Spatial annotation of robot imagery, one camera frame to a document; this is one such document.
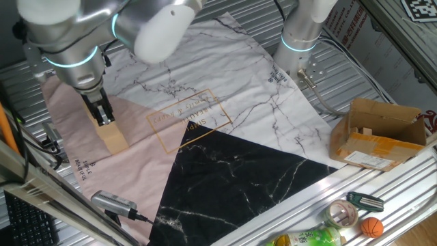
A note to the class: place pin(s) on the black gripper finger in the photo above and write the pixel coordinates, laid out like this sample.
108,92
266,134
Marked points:
108,112
98,111

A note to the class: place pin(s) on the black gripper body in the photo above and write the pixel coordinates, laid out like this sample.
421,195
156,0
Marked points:
95,97

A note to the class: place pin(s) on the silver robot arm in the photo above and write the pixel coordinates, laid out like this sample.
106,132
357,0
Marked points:
300,20

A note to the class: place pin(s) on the orange pole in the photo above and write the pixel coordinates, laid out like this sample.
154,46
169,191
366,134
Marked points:
7,130

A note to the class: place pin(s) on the marble pattern table cloth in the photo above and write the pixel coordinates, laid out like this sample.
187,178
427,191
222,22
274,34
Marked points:
222,102

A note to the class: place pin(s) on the black keyboard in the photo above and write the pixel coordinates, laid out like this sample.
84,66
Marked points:
29,223

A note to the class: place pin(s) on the green tea bottle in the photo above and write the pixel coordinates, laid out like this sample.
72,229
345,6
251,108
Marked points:
307,238

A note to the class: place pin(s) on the small wooden piece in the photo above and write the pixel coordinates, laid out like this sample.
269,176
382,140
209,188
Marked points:
366,130
353,130

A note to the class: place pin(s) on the clear tape roll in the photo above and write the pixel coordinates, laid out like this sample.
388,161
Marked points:
333,215

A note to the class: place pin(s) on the brown cardboard box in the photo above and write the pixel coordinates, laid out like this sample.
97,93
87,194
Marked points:
377,143

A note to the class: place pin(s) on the green hex key set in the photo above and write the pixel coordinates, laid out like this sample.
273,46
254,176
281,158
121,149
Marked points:
365,201

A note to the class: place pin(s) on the grey printed board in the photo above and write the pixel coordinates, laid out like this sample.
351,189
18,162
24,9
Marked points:
375,58

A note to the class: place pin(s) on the small orange basketball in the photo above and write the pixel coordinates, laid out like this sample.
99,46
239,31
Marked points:
372,227

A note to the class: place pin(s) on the red paper ornament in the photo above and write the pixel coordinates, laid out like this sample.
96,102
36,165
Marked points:
432,121

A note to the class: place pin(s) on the black white marker tag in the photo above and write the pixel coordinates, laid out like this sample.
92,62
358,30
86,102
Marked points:
420,10

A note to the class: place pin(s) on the silver side camera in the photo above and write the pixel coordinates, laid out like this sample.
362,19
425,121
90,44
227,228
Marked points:
51,130

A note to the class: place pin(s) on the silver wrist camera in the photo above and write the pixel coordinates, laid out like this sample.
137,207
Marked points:
35,63

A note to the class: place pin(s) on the silver ribbed camera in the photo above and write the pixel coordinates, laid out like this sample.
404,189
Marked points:
114,203

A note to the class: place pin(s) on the aluminium frame beam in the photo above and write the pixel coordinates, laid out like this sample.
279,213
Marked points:
51,193

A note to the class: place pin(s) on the black camera stand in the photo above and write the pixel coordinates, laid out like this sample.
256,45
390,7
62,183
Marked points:
112,217

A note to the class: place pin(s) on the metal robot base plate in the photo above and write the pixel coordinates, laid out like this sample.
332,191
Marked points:
315,70

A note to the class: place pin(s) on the grey frame beam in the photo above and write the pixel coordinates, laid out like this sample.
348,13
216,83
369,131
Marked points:
399,37

